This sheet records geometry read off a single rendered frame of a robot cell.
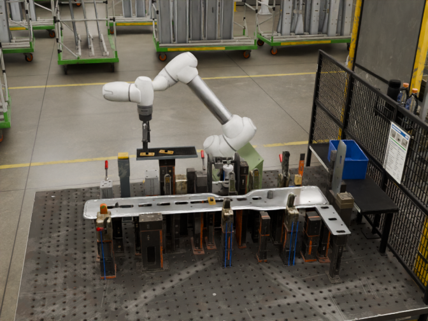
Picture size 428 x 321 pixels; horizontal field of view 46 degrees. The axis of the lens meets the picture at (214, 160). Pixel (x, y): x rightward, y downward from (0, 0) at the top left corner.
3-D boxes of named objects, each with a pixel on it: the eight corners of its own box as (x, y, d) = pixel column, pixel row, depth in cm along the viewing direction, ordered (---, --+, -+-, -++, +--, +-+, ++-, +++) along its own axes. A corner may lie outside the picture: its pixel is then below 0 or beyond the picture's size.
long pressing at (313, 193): (81, 222, 264) (81, 220, 263) (85, 200, 284) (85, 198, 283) (331, 206, 284) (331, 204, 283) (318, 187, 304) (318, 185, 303)
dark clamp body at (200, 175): (193, 233, 308) (193, 178, 291) (191, 221, 320) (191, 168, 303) (211, 232, 310) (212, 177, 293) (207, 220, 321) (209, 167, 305)
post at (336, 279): (331, 284, 268) (338, 239, 255) (324, 271, 277) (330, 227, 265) (342, 283, 269) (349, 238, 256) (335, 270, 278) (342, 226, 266)
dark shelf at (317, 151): (360, 215, 274) (362, 211, 272) (308, 147, 354) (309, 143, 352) (399, 213, 277) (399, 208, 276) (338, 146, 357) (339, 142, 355)
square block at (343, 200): (333, 253, 293) (341, 199, 277) (328, 244, 300) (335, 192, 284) (346, 251, 294) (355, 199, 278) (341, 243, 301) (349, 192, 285)
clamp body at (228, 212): (219, 269, 277) (221, 216, 262) (216, 256, 288) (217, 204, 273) (235, 268, 278) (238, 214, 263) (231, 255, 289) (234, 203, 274)
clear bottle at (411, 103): (405, 125, 278) (412, 91, 270) (400, 121, 284) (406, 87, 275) (416, 125, 279) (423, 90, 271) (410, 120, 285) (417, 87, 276)
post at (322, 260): (320, 263, 284) (325, 220, 271) (313, 251, 293) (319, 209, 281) (330, 262, 285) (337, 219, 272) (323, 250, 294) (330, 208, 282)
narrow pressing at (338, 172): (337, 199, 289) (346, 146, 274) (330, 190, 299) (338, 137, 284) (339, 199, 289) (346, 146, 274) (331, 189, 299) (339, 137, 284)
